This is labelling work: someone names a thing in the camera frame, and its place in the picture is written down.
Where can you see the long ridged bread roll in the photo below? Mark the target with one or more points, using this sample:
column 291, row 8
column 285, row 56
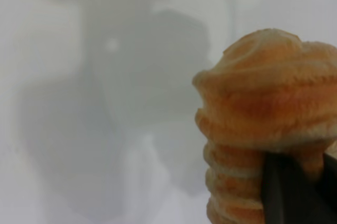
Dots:
column 263, row 108

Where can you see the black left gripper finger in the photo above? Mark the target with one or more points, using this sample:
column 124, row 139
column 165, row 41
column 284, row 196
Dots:
column 287, row 197

